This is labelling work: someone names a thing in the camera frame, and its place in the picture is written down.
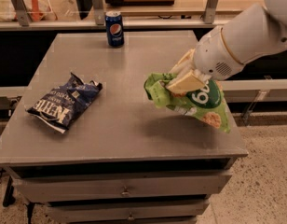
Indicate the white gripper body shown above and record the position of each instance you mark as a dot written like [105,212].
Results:
[213,56]

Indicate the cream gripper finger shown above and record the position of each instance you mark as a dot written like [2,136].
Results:
[185,64]
[185,83]

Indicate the green rice chip bag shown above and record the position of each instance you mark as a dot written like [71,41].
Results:
[207,104]

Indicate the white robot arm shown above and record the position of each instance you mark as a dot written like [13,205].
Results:
[256,32]

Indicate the blue pepsi can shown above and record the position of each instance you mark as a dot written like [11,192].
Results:
[114,29]

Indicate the blue kettle chip bag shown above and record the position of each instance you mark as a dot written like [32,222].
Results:
[64,104]

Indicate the orange white bag background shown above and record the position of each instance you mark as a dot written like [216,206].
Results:
[39,10]

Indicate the grey drawer cabinet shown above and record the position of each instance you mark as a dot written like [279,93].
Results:
[122,132]

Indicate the lower grey drawer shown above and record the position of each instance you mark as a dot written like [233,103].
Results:
[127,211]

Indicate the grey drawer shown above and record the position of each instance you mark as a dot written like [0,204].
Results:
[94,187]
[127,211]

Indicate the upper grey drawer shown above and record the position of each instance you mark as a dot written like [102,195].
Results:
[94,187]

